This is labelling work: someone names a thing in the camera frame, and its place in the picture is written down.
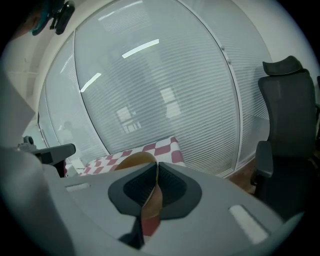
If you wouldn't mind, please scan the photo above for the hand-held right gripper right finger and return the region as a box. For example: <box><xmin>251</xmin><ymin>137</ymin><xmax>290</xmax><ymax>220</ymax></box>
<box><xmin>146</xmin><ymin>162</ymin><xmax>286</xmax><ymax>256</ymax></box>

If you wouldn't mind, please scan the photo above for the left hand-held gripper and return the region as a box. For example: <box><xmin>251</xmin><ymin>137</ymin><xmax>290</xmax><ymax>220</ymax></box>
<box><xmin>16</xmin><ymin>136</ymin><xmax>77</xmax><ymax>178</ymax></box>

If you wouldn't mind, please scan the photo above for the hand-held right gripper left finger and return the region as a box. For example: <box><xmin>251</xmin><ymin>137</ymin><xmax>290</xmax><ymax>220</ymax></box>
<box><xmin>59</xmin><ymin>161</ymin><xmax>159</xmax><ymax>256</ymax></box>

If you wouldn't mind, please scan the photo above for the brown bowl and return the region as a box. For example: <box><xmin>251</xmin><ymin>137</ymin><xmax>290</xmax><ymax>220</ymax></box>
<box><xmin>116</xmin><ymin>151</ymin><xmax>165</xmax><ymax>222</ymax></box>

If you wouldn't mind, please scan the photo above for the red white checked tablecloth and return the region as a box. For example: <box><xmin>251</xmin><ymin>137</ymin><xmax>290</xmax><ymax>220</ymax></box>
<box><xmin>63</xmin><ymin>136</ymin><xmax>187</xmax><ymax>237</ymax></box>

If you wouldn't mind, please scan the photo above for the black office chair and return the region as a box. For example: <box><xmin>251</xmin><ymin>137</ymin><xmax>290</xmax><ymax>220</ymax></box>
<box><xmin>251</xmin><ymin>55</ymin><xmax>319</xmax><ymax>221</ymax></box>

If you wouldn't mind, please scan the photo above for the teal head strap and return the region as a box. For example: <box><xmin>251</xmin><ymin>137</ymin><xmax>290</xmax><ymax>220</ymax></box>
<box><xmin>31</xmin><ymin>0</ymin><xmax>54</xmax><ymax>37</ymax></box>

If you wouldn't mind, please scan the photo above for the black head camera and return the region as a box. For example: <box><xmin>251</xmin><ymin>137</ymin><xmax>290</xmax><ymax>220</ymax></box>
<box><xmin>49</xmin><ymin>0</ymin><xmax>76</xmax><ymax>36</ymax></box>

